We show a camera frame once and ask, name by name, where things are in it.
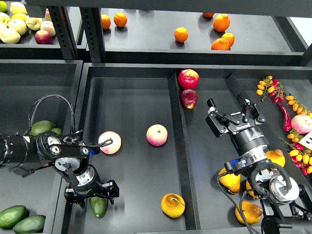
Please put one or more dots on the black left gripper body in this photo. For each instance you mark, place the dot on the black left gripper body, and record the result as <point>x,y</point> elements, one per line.
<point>93,189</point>

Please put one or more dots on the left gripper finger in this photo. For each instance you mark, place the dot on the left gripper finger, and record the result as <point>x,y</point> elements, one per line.
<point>111,199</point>
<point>79,201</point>

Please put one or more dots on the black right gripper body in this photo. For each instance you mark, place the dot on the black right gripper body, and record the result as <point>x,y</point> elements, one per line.
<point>246,136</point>

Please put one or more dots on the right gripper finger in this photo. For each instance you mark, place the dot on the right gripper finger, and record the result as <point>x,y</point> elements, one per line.
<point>220,123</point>
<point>249,109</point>

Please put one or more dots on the dark green avocado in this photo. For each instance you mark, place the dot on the dark green avocado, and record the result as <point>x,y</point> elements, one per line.
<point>98,206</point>

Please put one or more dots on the yellow pear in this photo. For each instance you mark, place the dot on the yellow pear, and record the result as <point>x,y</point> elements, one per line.
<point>250,191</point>
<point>252,212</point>
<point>173,205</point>
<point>276,156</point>
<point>231,182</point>

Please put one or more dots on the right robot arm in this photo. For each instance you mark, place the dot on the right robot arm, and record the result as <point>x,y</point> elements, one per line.
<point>287,206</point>

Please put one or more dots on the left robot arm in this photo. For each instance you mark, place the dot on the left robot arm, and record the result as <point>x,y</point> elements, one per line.
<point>68,154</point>

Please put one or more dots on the green avocado bottom left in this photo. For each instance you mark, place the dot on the green avocado bottom left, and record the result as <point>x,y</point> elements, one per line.
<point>9,217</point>

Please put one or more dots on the green avocado right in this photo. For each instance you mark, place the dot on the green avocado right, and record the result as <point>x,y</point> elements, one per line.
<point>57,131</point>

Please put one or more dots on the yellow pear bottom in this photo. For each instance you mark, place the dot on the yellow pear bottom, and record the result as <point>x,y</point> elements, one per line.
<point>252,212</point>

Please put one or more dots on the green avocado top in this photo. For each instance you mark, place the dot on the green avocado top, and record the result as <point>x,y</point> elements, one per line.
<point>41,127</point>

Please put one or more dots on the cherry tomato bunch top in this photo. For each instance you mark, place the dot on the cherry tomato bunch top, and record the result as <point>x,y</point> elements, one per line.
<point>270,87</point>

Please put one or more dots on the red chili pepper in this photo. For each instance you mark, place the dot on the red chili pepper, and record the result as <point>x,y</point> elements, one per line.
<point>286,118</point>

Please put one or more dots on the dark red apple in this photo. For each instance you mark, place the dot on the dark red apple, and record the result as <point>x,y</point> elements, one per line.
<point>189,98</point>

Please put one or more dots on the pink apple left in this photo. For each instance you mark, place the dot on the pink apple left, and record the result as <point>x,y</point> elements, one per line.
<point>113,141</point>

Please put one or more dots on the pink apple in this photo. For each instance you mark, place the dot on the pink apple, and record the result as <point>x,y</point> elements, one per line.
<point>157,135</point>
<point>113,141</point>

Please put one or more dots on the orange cherry tomato bunch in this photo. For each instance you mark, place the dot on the orange cherry tomato bunch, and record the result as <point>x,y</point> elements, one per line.
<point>297,106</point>

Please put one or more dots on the pink apple right edge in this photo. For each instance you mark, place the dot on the pink apple right edge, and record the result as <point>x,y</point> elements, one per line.
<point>302,123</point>

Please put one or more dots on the cherry tomato bunch lower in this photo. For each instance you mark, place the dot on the cherry tomato bunch lower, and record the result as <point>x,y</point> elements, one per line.
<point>299,154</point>

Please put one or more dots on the white label card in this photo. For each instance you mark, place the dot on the white label card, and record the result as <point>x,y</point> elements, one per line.
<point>306,141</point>

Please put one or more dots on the pink apple centre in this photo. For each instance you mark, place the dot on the pink apple centre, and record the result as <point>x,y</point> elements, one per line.
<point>157,135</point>

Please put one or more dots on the black centre tray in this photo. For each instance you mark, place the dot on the black centre tray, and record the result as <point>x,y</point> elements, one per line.
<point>128,99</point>

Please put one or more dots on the black tray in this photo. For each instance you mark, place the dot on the black tray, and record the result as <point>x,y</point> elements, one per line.
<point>22,82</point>
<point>128,99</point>

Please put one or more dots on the orange front right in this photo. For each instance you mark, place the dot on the orange front right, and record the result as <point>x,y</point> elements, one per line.
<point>220,44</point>

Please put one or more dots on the orange behind front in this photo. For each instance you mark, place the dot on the orange behind front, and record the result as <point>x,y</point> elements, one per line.
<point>229,37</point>

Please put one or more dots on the large orange right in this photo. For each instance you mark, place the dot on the large orange right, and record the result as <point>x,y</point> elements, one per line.
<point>221,22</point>

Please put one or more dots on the orange centre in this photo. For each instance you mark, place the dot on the orange centre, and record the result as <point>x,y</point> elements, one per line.
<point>181,34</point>

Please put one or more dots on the orange under shelf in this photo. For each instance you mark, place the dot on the orange under shelf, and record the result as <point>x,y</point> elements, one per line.
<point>208,14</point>

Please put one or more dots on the black left tray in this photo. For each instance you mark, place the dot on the black left tray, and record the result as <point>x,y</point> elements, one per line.
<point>22,82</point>

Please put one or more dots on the black upper right shelf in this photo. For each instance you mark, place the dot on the black upper right shelf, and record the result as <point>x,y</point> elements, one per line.
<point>148,37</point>

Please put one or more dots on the orange far left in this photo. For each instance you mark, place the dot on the orange far left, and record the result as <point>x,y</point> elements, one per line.
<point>105,21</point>

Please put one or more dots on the red apple on shelf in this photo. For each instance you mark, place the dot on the red apple on shelf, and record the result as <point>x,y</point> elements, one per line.
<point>43,37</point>

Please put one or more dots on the black perforated post right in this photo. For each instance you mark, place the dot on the black perforated post right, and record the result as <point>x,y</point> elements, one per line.
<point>92,25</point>

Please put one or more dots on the black perforated post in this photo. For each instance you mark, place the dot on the black perforated post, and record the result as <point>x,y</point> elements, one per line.
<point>60,19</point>
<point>92,25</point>

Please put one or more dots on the black perforated post left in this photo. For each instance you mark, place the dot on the black perforated post left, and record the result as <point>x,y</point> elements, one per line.
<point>60,19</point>

